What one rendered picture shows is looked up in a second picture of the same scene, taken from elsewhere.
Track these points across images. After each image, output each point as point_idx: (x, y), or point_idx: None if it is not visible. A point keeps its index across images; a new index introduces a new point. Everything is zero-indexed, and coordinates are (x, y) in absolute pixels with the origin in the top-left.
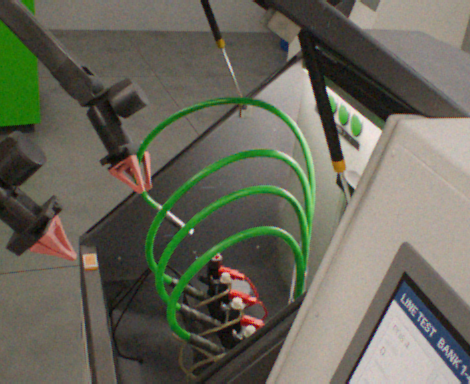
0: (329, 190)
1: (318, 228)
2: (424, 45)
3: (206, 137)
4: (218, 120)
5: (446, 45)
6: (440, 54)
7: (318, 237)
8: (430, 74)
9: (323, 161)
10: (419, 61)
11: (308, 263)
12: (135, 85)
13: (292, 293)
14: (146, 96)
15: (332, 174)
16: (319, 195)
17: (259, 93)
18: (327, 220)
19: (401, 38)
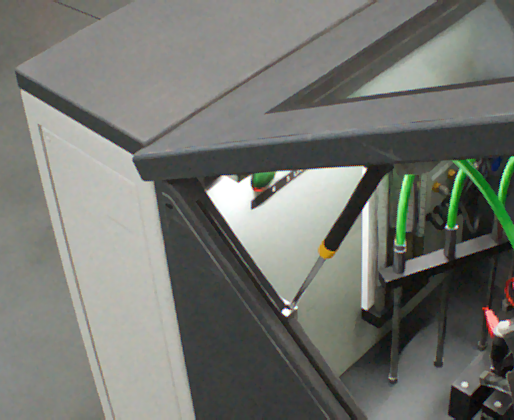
0: (324, 231)
1: (318, 290)
2: (132, 38)
3: (344, 385)
4: (315, 361)
5: (100, 26)
6: (174, 17)
7: (321, 296)
8: (307, 1)
9: (298, 226)
10: (249, 19)
11: (426, 254)
12: None
13: (494, 243)
14: (502, 332)
15: (323, 211)
16: (305, 264)
17: (267, 277)
18: (332, 258)
19: (112, 63)
